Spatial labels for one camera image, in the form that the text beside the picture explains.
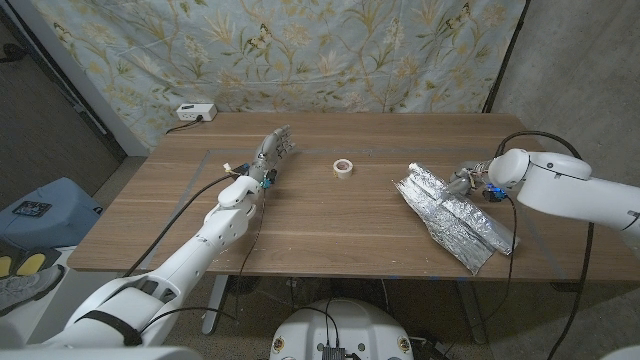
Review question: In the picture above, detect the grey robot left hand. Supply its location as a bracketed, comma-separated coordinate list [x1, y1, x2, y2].
[247, 124, 297, 191]

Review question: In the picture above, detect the aluminum foil sheet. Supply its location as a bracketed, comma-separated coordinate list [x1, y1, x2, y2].
[394, 162, 521, 276]

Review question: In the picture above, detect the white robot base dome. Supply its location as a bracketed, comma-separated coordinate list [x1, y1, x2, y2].
[269, 298, 415, 360]

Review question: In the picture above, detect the white tape roll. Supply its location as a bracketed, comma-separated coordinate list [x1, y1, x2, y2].
[333, 158, 354, 180]

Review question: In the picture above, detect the white power strip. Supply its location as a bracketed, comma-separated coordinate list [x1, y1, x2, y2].
[175, 103, 218, 123]

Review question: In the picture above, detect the floral backdrop cloth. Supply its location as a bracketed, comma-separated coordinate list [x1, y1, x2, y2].
[30, 0, 529, 151]

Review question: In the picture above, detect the grey table leg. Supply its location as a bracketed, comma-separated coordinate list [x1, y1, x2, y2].
[455, 279, 489, 346]
[201, 274, 230, 336]

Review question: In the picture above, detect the black printed marker card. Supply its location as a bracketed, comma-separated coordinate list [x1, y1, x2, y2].
[12, 200, 53, 218]

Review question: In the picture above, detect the black backdrop stand pole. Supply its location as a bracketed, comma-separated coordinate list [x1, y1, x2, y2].
[480, 0, 532, 114]

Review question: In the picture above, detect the black shoe yellow insole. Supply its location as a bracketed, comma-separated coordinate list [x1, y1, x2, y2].
[0, 244, 14, 280]
[12, 247, 62, 279]

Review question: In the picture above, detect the grey sneaker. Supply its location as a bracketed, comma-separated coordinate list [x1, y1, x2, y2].
[0, 263, 66, 315]

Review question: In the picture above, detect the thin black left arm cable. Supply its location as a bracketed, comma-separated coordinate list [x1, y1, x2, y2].
[139, 187, 269, 335]

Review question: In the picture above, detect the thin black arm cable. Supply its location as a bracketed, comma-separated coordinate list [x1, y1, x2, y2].
[442, 195, 519, 359]
[139, 187, 269, 335]

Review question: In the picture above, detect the black power strip cord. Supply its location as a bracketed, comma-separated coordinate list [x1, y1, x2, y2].
[165, 115, 205, 135]

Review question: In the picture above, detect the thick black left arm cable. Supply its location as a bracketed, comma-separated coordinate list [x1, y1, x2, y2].
[121, 167, 249, 279]

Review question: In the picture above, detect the black cable on base dome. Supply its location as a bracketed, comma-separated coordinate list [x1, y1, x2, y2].
[298, 298, 342, 349]

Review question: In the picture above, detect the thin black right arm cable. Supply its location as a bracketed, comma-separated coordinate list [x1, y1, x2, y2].
[442, 195, 519, 359]

